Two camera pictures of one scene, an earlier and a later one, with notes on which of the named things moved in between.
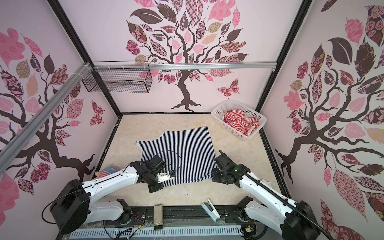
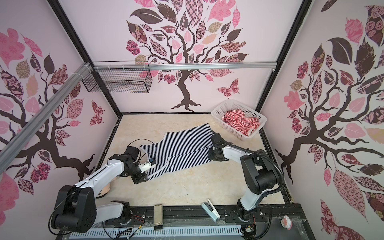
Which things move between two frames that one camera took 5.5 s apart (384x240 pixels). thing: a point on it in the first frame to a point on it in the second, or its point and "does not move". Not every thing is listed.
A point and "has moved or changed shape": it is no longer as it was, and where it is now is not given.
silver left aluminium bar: [10, 150] does not move
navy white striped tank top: [187, 151] has moved or changed shape
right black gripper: [214, 177] to [210, 156]
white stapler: [210, 209] does not move
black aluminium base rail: [181, 214] does not move
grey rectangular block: [158, 217] does not move
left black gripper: [158, 187] to [139, 179]
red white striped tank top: [237, 119] does not move
